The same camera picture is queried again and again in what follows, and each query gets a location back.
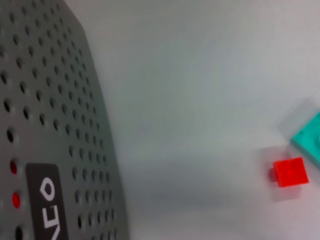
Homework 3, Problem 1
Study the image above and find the small red square brick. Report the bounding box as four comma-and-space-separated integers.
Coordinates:
270, 156, 310, 188

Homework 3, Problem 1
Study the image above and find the teal square brick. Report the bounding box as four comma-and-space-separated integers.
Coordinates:
289, 107, 320, 171

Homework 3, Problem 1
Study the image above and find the grey-green perforated storage bin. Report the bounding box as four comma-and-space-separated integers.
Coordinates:
0, 0, 131, 240

